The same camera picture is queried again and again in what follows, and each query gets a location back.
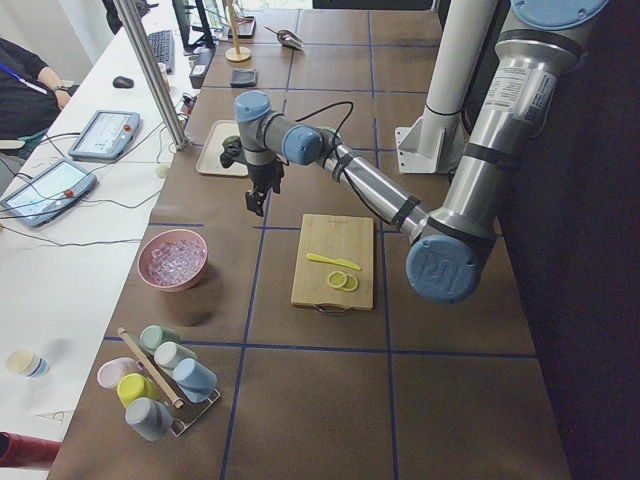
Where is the pink bowl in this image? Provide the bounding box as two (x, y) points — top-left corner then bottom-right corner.
(137, 229), (208, 292)

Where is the aluminium frame post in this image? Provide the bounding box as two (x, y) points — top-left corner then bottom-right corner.
(114, 0), (188, 151)

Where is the upper lemon slice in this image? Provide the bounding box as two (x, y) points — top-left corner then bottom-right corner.
(327, 270), (348, 289)

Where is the red object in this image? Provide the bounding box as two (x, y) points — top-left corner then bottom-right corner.
(1, 432), (62, 471)

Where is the white side table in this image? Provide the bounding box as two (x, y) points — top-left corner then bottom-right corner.
(1, 32), (201, 440)

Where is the lemon slice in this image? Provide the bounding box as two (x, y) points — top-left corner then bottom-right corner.
(327, 270), (348, 289)
(340, 274), (359, 292)

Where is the grey folded cloth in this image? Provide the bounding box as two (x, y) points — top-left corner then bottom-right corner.
(230, 68), (258, 88)

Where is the seated person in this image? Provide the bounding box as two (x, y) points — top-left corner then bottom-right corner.
(1, 38), (79, 140)

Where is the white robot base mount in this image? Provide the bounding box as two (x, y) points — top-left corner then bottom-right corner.
(395, 0), (497, 174)

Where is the white cup rack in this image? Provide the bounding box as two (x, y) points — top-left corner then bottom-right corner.
(171, 389), (221, 437)

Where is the yellow cup on rack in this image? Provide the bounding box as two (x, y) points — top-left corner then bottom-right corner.
(116, 373), (159, 408)

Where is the wooden banana stand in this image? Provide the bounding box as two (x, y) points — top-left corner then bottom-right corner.
(225, 0), (252, 63)

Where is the pink cup on rack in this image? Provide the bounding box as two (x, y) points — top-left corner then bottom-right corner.
(96, 357), (139, 389)

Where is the white cup on rack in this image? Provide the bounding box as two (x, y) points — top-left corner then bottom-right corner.
(154, 341), (197, 372)

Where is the near teach pendant tablet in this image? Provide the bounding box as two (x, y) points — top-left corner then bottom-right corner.
(1, 159), (98, 228)

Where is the black monitor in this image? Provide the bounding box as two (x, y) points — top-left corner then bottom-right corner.
(172, 0), (216, 53)

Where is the lower lemon slice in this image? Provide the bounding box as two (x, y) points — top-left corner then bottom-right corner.
(340, 274), (359, 292)

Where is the yellow plastic knife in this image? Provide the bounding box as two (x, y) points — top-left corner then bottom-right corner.
(305, 253), (362, 271)

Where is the teach pendant tablet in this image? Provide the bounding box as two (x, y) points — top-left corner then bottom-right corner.
(1, 159), (98, 228)
(68, 110), (141, 163)

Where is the white rabbit tray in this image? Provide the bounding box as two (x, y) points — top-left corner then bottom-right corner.
(195, 120), (248, 178)

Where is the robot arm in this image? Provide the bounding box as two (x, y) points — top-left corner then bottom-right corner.
(234, 1), (605, 304)

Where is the green cup on rack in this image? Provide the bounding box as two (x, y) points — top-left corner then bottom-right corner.
(139, 325), (181, 354)

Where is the clear ice cubes pile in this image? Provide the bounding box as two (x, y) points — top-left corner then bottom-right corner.
(143, 239), (207, 287)

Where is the black computer mouse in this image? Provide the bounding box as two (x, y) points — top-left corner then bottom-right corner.
(112, 76), (135, 89)

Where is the wooden cutting board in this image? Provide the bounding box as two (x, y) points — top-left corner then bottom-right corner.
(291, 214), (374, 310)

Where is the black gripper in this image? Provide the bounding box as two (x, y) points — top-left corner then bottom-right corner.
(245, 159), (284, 217)

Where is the paper cup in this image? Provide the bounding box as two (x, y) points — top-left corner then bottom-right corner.
(5, 349), (49, 378)

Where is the green avocado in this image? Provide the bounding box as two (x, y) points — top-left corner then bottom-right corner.
(222, 135), (241, 148)

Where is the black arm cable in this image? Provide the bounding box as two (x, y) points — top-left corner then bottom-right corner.
(279, 100), (356, 166)

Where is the black keyboard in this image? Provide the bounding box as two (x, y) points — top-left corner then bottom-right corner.
(147, 30), (175, 75)

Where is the grey cup on rack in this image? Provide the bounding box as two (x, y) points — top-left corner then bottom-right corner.
(125, 397), (173, 441)

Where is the far teach pendant tablet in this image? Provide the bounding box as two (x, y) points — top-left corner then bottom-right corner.
(68, 110), (141, 163)

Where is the metal scoop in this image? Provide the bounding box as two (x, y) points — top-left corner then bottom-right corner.
(264, 25), (304, 51)

